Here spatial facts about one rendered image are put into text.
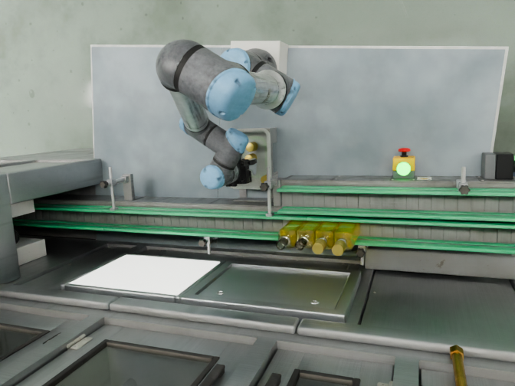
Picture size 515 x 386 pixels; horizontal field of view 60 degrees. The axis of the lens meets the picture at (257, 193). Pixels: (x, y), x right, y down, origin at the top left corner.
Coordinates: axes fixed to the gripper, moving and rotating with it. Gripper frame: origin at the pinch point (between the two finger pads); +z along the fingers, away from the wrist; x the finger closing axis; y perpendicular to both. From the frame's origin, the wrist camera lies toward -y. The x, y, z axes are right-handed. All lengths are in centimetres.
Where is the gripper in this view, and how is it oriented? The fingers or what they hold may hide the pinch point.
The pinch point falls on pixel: (249, 159)
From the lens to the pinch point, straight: 169.1
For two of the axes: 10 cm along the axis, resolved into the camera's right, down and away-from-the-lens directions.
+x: 9.4, -0.1, -3.4
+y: 0.7, 9.8, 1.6
